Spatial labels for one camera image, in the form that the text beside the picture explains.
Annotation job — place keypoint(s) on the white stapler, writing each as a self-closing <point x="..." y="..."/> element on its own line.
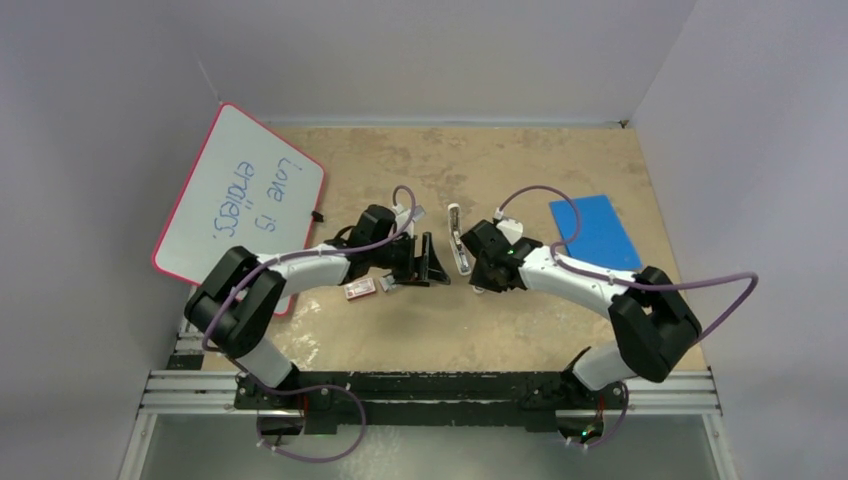
<point x="454" y="226"/>

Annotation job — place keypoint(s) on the pink framed whiteboard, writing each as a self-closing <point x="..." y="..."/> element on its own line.
<point x="247" y="187"/>

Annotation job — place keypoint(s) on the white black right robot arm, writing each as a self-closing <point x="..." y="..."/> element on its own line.
<point x="653" y="326"/>

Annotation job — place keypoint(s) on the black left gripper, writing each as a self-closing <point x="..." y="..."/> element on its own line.
<point x="410" y="274"/>

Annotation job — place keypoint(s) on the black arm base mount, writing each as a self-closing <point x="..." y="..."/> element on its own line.
<point x="532" y="400"/>

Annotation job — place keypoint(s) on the red white staple box sleeve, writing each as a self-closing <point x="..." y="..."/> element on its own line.
<point x="359" y="289"/>

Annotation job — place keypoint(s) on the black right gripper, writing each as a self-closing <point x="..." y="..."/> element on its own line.
<point x="479" y="280"/>

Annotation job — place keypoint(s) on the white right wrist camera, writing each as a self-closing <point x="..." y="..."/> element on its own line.
<point x="511" y="228"/>

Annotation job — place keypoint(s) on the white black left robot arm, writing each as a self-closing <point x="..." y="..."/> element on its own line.
<point x="234" y="305"/>

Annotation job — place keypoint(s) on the blue paper folder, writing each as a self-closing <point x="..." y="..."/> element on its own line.
<point x="602" y="239"/>

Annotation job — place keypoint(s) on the aluminium rail frame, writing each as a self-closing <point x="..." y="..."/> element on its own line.
<point x="198" y="424"/>

